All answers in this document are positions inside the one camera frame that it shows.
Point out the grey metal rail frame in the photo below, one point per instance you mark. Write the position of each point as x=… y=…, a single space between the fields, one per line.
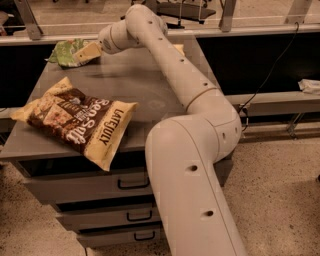
x=67 y=19

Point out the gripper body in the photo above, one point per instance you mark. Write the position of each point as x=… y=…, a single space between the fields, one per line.
x=106 y=40

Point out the top grey drawer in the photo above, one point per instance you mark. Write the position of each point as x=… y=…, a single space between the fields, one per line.
x=72 y=180

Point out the brown Late July chip bag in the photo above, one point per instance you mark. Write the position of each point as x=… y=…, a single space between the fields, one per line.
x=92 y=126

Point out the grey drawer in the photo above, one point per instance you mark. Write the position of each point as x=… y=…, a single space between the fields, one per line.
x=72 y=180
x=133 y=234
x=108 y=217

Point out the green jalapeno chip bag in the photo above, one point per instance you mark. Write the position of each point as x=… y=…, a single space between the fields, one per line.
x=63 y=51

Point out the white packet on ledge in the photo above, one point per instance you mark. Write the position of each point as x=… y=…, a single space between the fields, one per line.
x=309 y=86

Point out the black chair base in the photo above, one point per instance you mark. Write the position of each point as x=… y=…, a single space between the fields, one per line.
x=180 y=10

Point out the bottom grey drawer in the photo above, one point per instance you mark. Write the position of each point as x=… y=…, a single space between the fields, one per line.
x=133 y=234

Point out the yellow sponge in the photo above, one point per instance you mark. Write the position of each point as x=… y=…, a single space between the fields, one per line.
x=180 y=48

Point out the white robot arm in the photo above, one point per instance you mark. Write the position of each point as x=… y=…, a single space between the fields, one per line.
x=181 y=151

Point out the grey drawer cabinet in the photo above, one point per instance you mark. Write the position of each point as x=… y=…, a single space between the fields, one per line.
x=127 y=150

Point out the middle grey drawer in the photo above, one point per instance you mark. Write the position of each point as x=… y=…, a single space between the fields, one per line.
x=108 y=217

